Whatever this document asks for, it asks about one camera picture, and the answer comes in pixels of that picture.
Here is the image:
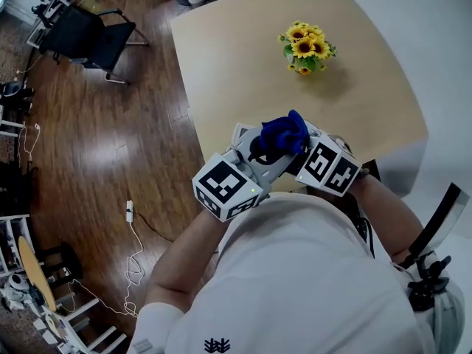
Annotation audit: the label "white metal rack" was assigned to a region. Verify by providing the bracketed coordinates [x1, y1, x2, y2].
[40, 296, 128, 354]

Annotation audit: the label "grey shoulder strap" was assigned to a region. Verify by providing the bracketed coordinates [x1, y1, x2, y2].
[429, 282, 466, 354]

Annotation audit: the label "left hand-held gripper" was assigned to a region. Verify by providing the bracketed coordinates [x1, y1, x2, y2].
[191, 122, 296, 222]

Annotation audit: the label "potted yellow sunflowers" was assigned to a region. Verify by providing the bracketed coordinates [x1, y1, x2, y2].
[277, 20, 339, 76]

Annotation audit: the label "white power strip cable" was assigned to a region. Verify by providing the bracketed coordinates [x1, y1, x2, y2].
[123, 221, 145, 319]

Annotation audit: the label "white shelf unit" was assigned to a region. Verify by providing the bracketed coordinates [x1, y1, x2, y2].
[0, 214, 36, 277]

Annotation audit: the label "black sled-base chair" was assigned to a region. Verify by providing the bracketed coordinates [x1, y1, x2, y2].
[38, 4, 150, 86]

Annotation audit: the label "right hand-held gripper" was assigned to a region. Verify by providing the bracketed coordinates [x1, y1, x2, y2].
[294, 120, 363, 198]

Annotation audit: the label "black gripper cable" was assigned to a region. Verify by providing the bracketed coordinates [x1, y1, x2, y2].
[353, 204, 378, 260]

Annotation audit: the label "black clamp mount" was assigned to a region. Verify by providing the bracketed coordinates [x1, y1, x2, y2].
[405, 254, 453, 313]

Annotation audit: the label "round wooden table black legs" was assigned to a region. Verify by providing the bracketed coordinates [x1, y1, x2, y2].
[18, 235, 85, 312]

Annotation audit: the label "person's left forearm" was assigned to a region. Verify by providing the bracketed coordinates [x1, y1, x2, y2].
[145, 206, 232, 313]

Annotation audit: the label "blue cloth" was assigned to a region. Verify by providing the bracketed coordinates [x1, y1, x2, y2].
[259, 109, 310, 156]

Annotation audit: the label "small white round robot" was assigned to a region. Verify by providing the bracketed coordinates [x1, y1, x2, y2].
[6, 273, 30, 295]

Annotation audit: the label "person's right forearm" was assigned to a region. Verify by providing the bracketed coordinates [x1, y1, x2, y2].
[350, 175, 425, 263]

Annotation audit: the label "black mounted display screen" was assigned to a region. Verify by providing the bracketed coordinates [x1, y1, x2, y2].
[407, 181, 462, 263]

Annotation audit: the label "person's white shirt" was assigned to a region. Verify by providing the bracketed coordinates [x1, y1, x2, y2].
[127, 192, 443, 354]

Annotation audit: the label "white charger cable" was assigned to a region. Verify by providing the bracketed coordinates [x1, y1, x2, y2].
[16, 122, 42, 169]

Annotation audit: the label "cluttered white desk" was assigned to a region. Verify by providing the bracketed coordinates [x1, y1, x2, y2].
[25, 0, 111, 49]

